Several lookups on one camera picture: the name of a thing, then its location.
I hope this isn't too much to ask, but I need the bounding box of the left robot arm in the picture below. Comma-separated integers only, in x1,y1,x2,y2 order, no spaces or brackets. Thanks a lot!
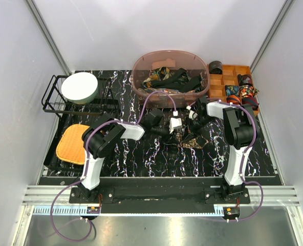
78,109,170,203

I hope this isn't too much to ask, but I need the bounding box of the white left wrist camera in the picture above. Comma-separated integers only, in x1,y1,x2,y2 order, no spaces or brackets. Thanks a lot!
169,110,182,134

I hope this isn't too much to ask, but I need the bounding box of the blue patterned rolled tie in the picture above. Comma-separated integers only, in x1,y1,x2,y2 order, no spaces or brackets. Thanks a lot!
225,85,240,97

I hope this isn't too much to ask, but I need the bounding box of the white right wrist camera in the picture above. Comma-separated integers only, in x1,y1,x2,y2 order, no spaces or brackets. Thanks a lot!
186,105,198,120

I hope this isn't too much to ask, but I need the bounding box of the orange striped rolled tie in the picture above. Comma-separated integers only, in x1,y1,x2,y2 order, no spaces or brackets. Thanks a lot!
226,95,242,105

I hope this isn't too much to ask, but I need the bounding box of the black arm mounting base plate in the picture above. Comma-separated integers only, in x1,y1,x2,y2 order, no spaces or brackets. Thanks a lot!
69,177,250,204

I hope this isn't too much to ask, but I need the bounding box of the black tie in tub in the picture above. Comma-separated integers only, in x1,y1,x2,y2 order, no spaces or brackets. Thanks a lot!
142,67,202,93

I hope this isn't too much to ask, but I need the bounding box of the dark grey rolled tie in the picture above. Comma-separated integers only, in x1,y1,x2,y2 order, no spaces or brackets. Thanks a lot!
208,60,223,74

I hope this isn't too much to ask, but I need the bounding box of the brown floral patterned tie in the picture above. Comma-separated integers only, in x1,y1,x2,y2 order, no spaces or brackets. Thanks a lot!
170,133,209,149

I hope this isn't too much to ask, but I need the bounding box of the white round container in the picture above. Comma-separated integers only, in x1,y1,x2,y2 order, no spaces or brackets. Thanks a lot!
61,72,98,105

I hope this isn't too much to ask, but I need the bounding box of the orange wooden divided tray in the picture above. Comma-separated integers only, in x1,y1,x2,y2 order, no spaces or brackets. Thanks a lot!
208,64,259,115

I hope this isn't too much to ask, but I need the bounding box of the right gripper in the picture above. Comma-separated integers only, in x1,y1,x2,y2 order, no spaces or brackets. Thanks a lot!
181,116,214,144

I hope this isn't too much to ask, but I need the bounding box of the maroon striped rolled tie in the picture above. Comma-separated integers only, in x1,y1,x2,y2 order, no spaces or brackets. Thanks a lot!
242,96,259,111

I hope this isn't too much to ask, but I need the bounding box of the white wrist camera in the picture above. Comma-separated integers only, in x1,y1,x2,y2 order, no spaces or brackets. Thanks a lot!
186,105,198,120
169,110,182,134

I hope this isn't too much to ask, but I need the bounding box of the dark maroon rolled tie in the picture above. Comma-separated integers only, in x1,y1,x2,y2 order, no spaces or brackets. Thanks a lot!
237,74,253,86

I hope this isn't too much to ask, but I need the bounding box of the brown translucent plastic tub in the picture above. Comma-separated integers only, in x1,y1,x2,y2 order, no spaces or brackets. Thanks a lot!
130,50,210,108

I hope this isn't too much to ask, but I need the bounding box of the colourful patterned tie in tub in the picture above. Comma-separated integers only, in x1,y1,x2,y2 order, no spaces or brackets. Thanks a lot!
139,67,190,93

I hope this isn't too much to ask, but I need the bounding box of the orange woven bamboo tray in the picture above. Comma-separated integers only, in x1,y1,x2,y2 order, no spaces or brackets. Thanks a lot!
56,124,89,166

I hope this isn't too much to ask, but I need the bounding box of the red floral rolled tie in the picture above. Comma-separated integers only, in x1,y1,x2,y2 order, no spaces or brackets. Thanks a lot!
240,85,259,98

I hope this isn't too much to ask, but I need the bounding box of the black wire dish rack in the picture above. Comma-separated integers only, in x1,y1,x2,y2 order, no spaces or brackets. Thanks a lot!
41,75,120,124

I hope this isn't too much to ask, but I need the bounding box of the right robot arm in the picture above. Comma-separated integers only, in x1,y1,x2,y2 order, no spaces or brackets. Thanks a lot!
186,97,259,203

